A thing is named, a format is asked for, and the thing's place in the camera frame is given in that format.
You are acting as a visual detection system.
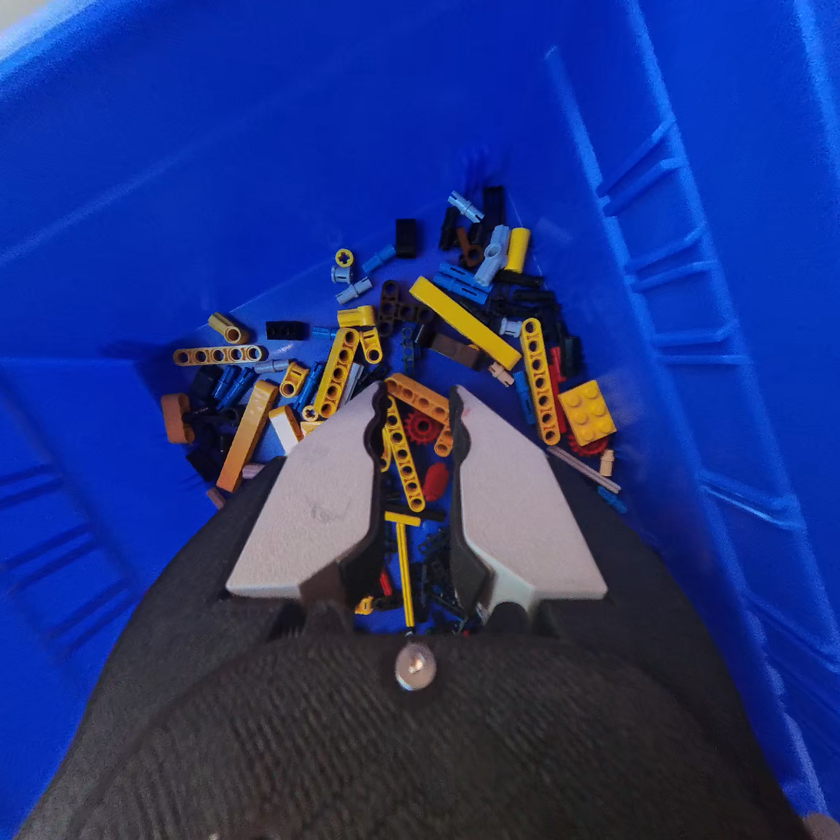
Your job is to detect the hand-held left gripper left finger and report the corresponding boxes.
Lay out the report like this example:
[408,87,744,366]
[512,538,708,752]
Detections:
[225,382,389,609]

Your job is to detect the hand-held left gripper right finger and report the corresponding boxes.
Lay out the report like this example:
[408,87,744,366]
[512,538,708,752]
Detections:
[448,385,609,623]

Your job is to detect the pile of lego pieces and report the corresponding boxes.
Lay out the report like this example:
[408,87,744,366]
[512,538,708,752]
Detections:
[160,185,630,638]

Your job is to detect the blue plastic bin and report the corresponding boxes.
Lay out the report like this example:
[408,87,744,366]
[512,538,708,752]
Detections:
[0,0,840,840]

